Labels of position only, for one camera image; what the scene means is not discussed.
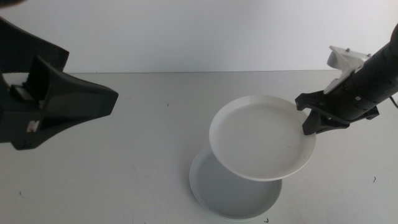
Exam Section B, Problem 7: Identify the white shallow bowl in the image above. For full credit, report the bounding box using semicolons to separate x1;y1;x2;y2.
208;95;317;182

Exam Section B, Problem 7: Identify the grey shallow bowl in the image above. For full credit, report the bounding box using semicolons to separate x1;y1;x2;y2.
188;146;283;222

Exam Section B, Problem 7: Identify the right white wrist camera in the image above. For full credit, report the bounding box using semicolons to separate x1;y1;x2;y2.
323;45;373;95

